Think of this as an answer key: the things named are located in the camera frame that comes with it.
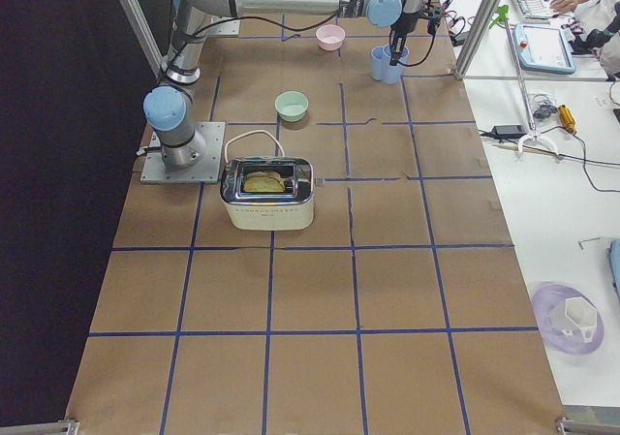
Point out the purple plate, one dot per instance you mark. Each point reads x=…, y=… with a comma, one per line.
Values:
x=548, y=304

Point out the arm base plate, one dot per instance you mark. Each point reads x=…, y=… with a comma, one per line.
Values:
x=199, y=160

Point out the blue cup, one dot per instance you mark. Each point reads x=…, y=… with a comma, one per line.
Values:
x=391, y=74
x=377, y=63

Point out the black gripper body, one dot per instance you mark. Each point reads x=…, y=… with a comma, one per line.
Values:
x=405, y=21

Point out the pink bowl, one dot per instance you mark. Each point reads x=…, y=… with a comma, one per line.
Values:
x=330, y=37

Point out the white hexagonal cup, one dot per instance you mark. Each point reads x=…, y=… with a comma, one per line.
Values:
x=581, y=319

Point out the green plastic clamp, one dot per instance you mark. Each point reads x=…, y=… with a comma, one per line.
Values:
x=501, y=16

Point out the person hand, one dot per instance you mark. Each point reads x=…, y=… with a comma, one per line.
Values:
x=563, y=6

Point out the toast slice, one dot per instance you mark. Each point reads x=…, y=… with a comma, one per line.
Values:
x=263, y=182

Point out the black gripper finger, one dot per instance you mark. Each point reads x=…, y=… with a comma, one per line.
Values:
x=399, y=47
x=393, y=50

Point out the yellow tool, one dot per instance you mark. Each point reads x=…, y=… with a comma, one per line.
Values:
x=567, y=119

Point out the aluminium frame post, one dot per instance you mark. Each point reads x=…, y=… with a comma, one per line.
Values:
x=473, y=41

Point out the cream toaster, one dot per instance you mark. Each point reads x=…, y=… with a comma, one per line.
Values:
x=289, y=211

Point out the blue teach pendant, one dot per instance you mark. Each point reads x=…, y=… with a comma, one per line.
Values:
x=541, y=48

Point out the mint green bowl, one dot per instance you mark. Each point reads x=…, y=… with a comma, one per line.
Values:
x=291, y=105

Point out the black power adapter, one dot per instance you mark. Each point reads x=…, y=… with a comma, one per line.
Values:
x=508, y=131

